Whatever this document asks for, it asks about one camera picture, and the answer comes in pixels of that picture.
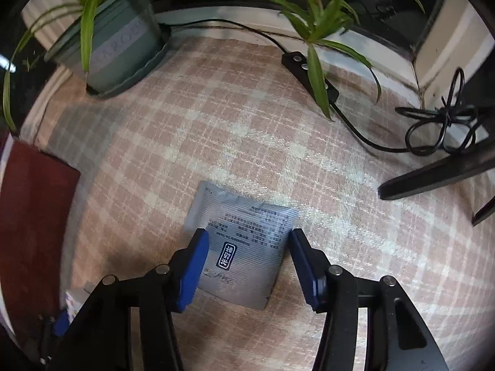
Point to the small spider plant offshoot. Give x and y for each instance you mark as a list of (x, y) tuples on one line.
[(317, 27)]

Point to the star print tissue packet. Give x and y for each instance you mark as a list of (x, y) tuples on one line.
[(73, 301)]

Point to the dark red board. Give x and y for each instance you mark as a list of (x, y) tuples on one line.
[(34, 216)]

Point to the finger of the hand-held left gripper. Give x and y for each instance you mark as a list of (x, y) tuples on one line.
[(60, 322)]

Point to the grey-green plant pot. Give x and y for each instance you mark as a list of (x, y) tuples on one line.
[(116, 42)]

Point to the grey foil sachet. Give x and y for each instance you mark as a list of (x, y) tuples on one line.
[(247, 247)]

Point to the plaid cloth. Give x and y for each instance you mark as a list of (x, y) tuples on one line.
[(232, 131)]

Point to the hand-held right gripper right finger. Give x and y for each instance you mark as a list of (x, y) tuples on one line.
[(305, 270)]

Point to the large spider plant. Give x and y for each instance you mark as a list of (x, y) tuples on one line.
[(87, 23)]

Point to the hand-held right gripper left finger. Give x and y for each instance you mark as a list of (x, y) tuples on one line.
[(193, 270)]

